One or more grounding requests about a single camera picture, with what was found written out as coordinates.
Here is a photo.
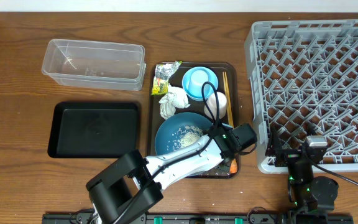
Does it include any dark blue plate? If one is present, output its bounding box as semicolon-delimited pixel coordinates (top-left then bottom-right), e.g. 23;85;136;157
154;112;213;155

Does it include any black waste tray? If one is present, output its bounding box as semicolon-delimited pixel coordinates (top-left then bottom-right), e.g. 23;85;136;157
47;101;139;159

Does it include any white rice pile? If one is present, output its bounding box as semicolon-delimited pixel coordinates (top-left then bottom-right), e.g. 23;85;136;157
169;126;203;151

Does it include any white tissue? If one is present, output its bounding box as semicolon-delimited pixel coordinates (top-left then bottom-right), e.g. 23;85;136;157
159;85;190;119

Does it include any light blue bowl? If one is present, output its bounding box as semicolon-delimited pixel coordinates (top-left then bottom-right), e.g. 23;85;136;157
182;67;219;101

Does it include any brown serving tray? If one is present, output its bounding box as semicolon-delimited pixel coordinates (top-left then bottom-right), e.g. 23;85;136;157
145;61;241;179

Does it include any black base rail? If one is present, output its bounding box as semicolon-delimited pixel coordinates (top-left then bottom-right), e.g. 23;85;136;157
41;212;354;224

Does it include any green foil snack wrapper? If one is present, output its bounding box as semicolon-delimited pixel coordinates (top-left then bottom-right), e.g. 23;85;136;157
151;61;182;95

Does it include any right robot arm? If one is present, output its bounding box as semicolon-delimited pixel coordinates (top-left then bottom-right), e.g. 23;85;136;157
265;128;339;223

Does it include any light blue cup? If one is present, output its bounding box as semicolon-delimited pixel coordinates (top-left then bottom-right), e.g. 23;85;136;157
188;68;209;98

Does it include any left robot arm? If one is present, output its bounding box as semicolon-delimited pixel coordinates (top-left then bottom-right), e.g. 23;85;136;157
86;124;257;223

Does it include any orange carrot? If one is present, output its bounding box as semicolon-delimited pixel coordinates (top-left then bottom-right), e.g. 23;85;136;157
229;159;238;174

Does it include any clear plastic bin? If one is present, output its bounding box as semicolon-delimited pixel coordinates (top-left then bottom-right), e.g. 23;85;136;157
42;39;146;91

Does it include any white pink cup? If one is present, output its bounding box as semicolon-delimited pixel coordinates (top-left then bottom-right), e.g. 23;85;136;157
204;92;227;119

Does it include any wooden chopstick left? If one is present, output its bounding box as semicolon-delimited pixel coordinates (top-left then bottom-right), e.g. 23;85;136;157
222;72;233;128

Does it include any grey dishwasher rack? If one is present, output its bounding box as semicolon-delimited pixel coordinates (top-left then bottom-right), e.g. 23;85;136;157
244;20;358;174

